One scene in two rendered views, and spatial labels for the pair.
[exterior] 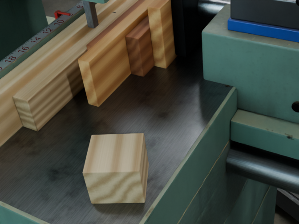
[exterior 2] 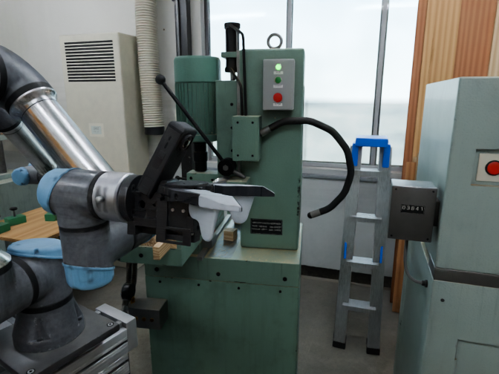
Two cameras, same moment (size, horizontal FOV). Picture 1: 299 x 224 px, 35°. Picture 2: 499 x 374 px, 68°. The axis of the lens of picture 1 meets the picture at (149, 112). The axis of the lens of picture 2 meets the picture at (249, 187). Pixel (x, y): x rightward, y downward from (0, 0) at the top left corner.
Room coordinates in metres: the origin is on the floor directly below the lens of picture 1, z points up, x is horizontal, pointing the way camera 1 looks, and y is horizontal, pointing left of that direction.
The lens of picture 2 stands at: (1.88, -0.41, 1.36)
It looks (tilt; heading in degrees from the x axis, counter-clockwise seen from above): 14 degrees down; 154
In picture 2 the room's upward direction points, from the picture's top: straight up
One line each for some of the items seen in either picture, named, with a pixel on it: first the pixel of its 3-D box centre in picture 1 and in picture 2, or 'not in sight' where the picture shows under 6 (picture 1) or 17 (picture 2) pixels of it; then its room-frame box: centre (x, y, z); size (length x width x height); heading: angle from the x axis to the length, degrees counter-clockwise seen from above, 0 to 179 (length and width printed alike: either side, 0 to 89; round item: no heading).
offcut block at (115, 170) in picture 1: (117, 168); not in sight; (0.28, 0.03, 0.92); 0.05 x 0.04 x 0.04; 81
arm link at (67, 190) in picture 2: not in sight; (80, 194); (1.25, -0.41, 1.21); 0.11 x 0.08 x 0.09; 46
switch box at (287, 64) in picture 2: not in sight; (278, 84); (0.77, 0.23, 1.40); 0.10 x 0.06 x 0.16; 55
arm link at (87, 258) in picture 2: not in sight; (94, 248); (1.24, -0.39, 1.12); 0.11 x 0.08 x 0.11; 136
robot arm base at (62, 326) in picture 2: not in sight; (47, 313); (0.97, -0.50, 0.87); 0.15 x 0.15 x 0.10
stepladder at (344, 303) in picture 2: not in sight; (363, 244); (0.45, 0.97, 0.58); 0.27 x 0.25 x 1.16; 137
